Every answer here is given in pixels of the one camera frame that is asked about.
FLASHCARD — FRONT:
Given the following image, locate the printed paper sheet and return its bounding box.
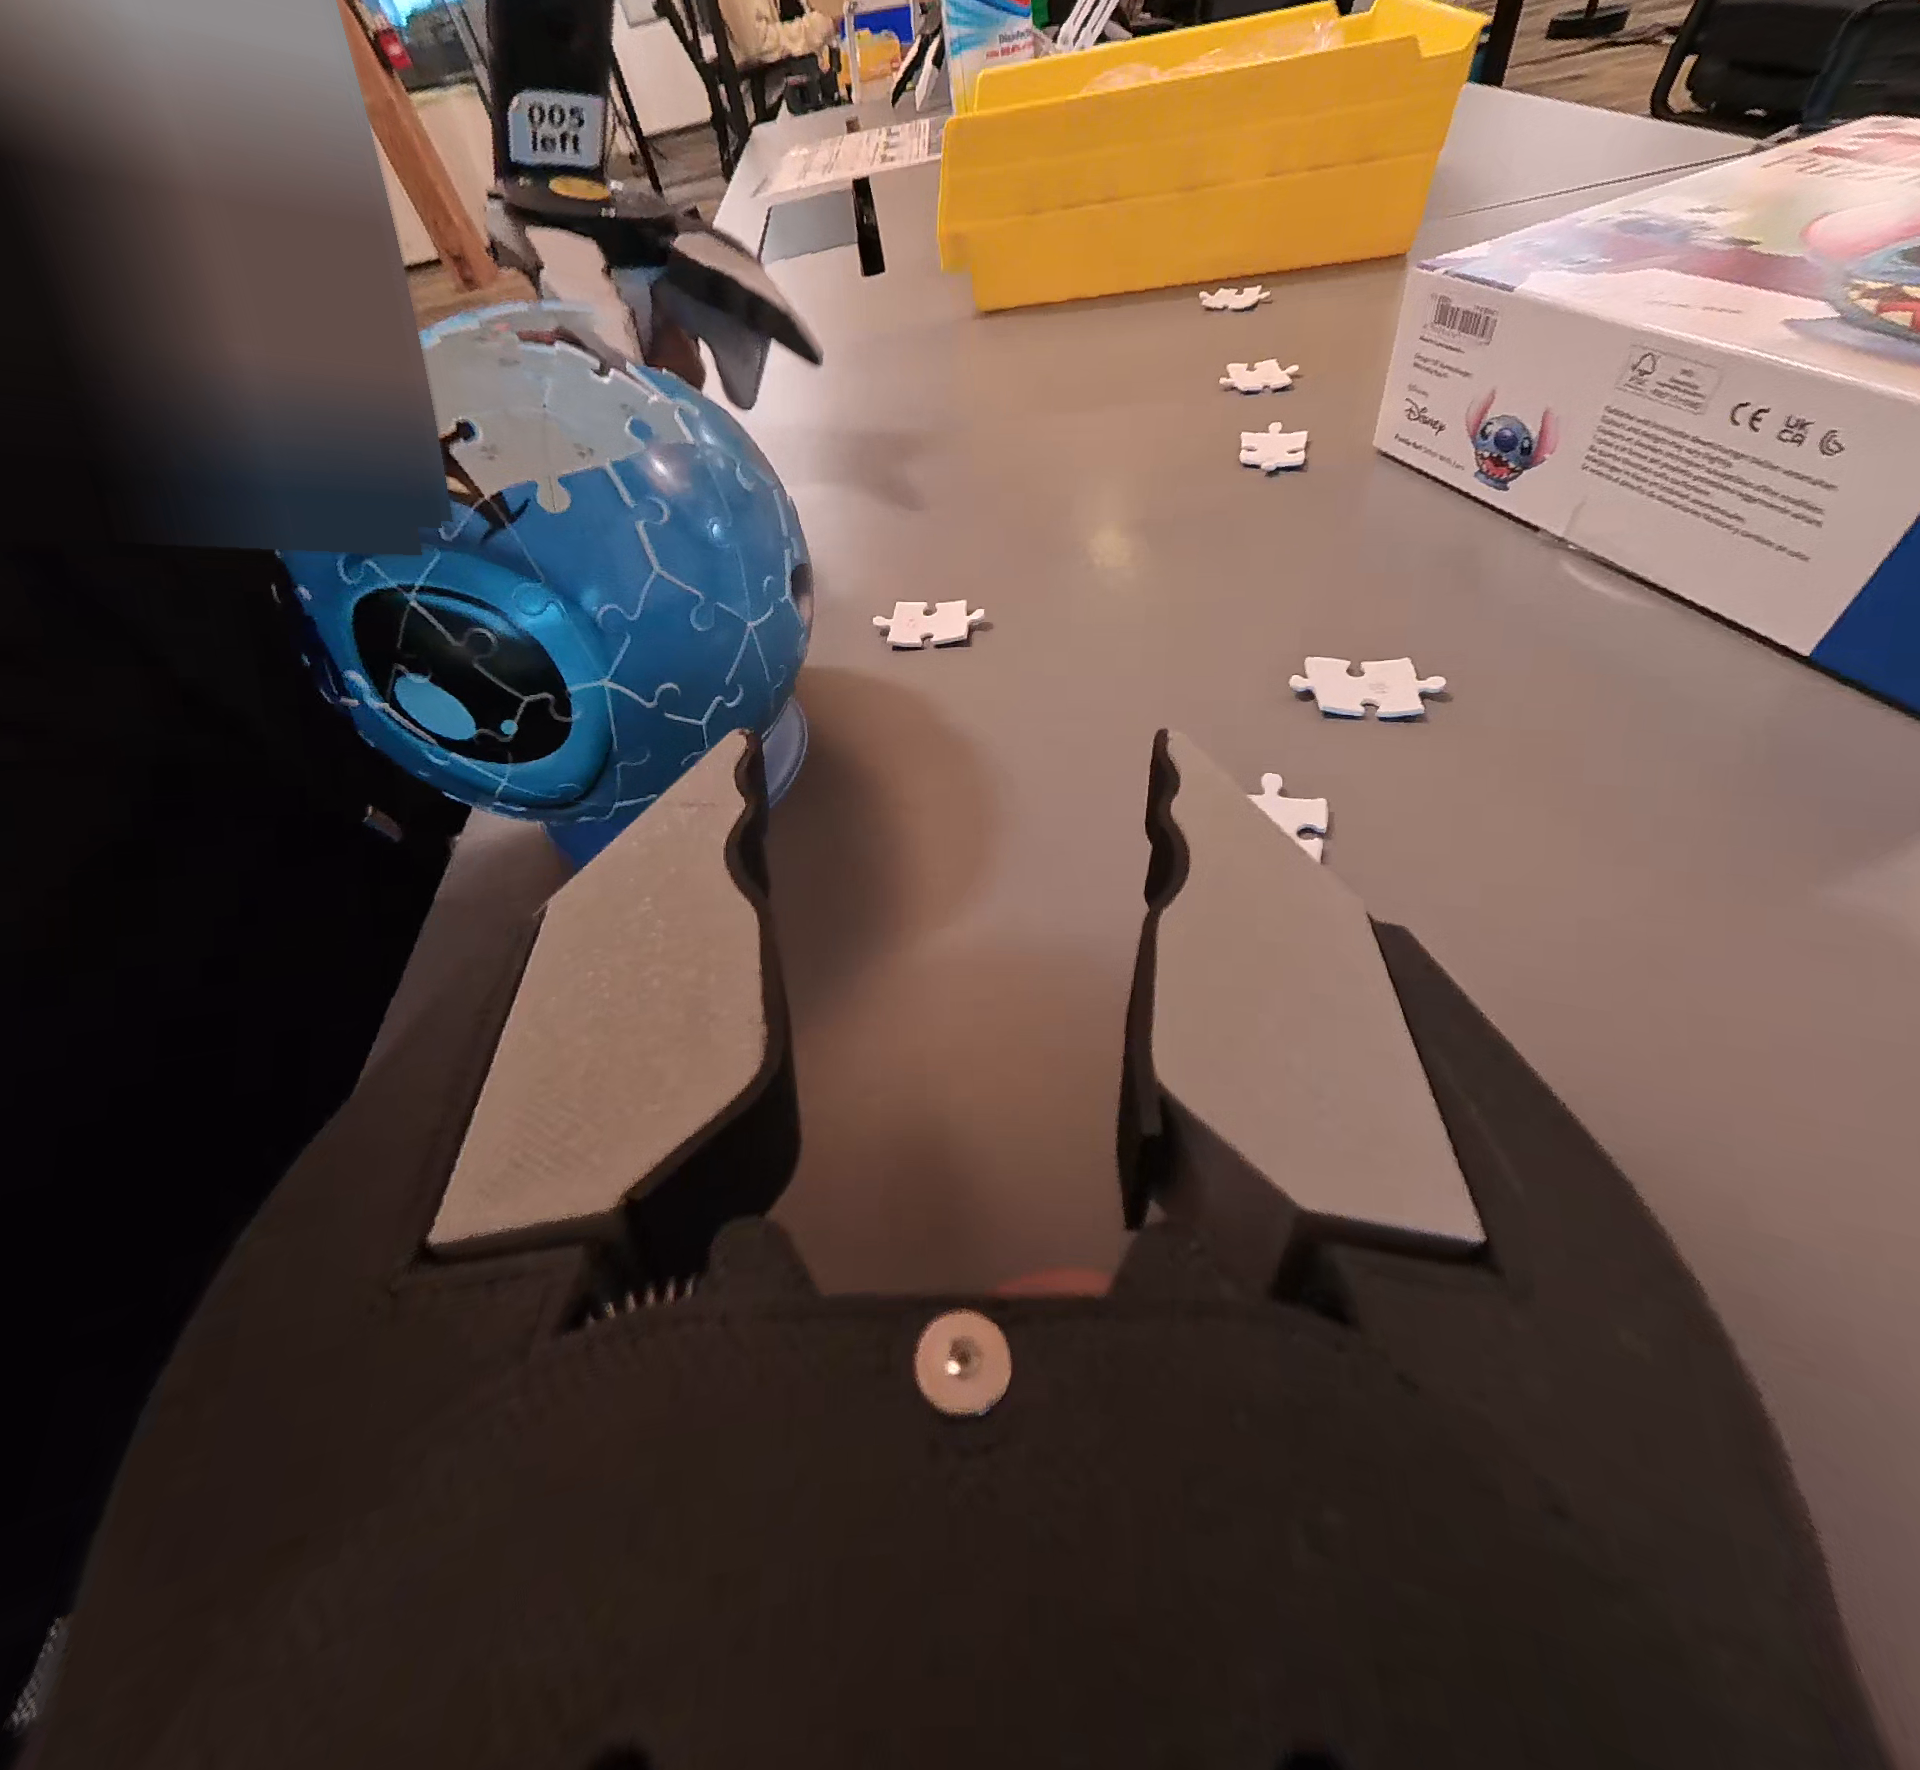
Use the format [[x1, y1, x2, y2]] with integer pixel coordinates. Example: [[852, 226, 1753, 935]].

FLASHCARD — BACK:
[[754, 120, 950, 215]]

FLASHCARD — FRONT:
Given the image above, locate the blue puzzle ball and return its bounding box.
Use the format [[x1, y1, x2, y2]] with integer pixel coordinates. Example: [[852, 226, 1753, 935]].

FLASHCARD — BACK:
[[281, 297, 821, 872]]

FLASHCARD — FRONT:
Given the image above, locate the slanted wooden beam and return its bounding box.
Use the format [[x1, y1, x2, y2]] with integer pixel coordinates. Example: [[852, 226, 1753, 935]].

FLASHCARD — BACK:
[[319, 0, 498, 286]]

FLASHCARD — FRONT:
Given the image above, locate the yellow plastic bin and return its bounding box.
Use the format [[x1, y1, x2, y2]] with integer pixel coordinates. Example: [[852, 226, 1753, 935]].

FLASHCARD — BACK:
[[935, 0, 1484, 309]]

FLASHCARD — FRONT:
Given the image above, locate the clear plastic bag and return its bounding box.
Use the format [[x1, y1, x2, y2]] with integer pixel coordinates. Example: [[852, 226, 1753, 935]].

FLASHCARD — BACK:
[[1087, 15, 1353, 95]]

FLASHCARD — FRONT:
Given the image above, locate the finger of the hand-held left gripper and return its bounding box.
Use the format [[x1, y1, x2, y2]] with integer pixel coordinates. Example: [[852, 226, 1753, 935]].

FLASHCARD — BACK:
[[498, 222, 661, 355], [661, 236, 828, 412]]

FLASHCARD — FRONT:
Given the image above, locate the person's dark clothing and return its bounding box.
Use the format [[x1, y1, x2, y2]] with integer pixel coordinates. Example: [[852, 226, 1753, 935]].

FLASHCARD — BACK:
[[0, 546, 469, 1692]]

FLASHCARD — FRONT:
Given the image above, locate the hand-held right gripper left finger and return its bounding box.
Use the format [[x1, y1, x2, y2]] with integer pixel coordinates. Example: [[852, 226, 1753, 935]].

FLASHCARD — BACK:
[[427, 725, 807, 1257]]

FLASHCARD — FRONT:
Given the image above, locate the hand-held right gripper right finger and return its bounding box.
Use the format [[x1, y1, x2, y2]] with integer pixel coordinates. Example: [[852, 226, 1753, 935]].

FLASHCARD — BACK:
[[1113, 725, 1484, 1283]]

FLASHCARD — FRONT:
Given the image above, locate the small yellow blue box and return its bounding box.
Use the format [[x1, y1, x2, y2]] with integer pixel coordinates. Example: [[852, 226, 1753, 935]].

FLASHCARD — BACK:
[[840, 0, 919, 106]]

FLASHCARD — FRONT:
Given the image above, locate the cartoon printed puzzle box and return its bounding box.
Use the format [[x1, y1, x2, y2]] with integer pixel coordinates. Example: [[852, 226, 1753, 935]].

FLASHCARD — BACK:
[[1375, 117, 1920, 719]]

